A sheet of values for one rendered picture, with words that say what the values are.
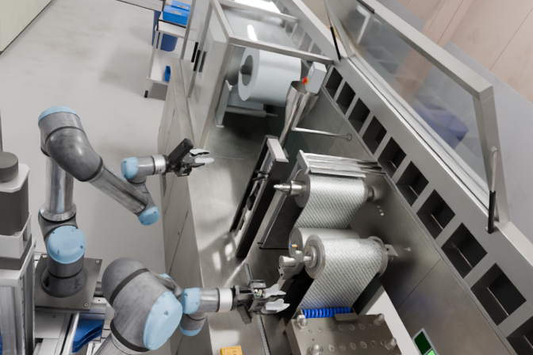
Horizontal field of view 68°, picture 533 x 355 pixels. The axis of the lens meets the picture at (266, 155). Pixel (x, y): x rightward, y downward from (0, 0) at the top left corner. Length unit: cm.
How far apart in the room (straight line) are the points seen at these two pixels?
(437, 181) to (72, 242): 125
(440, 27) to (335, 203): 461
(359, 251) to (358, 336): 32
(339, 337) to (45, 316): 106
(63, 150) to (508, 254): 127
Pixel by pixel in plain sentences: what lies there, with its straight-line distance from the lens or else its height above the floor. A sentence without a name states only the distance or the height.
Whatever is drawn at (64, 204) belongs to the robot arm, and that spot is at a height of 112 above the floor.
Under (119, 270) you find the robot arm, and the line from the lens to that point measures 104.
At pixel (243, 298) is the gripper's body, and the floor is 114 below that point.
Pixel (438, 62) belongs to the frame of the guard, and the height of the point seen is 201.
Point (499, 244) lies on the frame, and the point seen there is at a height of 162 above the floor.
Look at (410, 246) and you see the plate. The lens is 152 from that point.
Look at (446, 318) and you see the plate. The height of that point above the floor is 132.
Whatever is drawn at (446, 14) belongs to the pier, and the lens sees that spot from 588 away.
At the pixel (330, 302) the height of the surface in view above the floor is 106.
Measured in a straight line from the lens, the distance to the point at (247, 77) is 201.
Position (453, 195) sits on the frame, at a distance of 140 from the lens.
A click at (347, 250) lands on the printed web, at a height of 131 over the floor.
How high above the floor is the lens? 221
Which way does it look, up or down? 33 degrees down
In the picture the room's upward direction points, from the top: 22 degrees clockwise
